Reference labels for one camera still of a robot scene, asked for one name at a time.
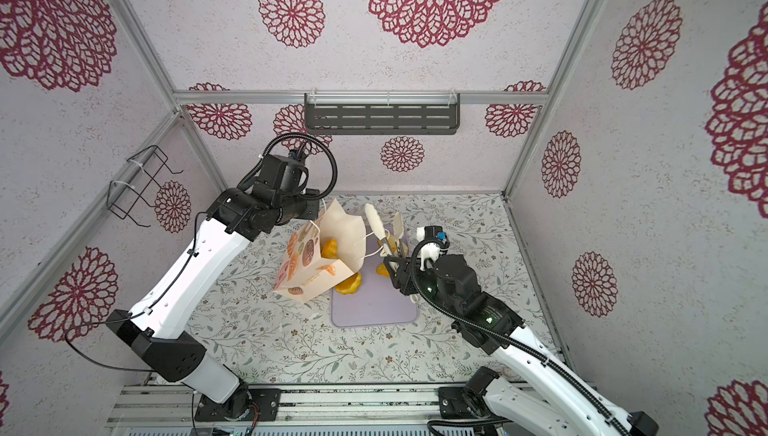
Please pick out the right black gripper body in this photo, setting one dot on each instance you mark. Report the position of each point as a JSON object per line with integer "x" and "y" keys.
{"x": 433, "y": 282}

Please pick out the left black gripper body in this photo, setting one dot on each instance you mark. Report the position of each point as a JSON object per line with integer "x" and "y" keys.
{"x": 305, "y": 207}

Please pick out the oval golden bread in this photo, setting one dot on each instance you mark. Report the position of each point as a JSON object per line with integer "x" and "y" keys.
{"x": 385, "y": 270}

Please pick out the printed paper bag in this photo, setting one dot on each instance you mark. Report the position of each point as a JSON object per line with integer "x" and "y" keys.
{"x": 303, "y": 274}

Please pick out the orange elongated bread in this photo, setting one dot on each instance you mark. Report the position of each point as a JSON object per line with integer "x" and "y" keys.
{"x": 329, "y": 249}

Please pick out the metal tongs with white tips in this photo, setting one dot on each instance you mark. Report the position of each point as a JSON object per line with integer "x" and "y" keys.
{"x": 387, "y": 238}

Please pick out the small yellow croissant piece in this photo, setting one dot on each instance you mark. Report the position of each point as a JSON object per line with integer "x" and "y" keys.
{"x": 350, "y": 285}

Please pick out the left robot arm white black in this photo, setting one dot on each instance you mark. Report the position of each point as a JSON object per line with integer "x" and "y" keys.
{"x": 155, "y": 327}

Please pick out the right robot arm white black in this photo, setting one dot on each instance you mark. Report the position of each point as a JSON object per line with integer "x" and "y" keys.
{"x": 563, "y": 403}

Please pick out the lavender tray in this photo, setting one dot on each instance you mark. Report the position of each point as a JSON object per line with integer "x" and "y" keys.
{"x": 375, "y": 303}

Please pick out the floral table mat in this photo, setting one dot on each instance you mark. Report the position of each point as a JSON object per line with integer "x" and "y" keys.
{"x": 267, "y": 338}

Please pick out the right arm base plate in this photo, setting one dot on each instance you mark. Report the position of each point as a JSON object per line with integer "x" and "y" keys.
{"x": 462, "y": 403}

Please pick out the black wire wall rack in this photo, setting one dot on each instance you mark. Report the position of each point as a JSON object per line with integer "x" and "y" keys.
{"x": 125, "y": 193}

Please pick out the grey wall shelf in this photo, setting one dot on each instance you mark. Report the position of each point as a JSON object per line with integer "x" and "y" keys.
{"x": 385, "y": 116}

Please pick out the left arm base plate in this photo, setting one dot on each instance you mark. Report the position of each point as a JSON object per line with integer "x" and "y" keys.
{"x": 240, "y": 405}

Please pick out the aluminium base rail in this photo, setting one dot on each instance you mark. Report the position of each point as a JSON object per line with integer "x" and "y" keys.
{"x": 287, "y": 405}

